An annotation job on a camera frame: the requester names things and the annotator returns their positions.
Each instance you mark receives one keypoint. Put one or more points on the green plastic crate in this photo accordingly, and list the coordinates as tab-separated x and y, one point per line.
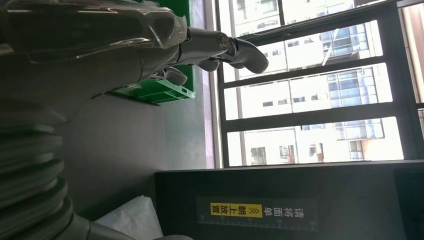
155	92

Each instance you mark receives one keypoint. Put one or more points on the dark metal window frame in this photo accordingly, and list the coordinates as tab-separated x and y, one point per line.
314	116

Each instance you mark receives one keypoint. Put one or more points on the pale building outside window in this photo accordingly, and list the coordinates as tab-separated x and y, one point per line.
265	99

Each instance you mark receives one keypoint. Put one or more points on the black inbound scanner machine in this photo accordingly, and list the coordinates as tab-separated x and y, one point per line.
348	185

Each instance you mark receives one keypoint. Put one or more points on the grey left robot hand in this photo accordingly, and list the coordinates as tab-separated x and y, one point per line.
82	43

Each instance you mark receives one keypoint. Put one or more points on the white printed plastic mailer package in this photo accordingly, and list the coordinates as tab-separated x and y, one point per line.
132	218

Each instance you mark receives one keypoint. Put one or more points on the black yellow label sticker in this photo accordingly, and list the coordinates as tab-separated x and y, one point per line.
258	212

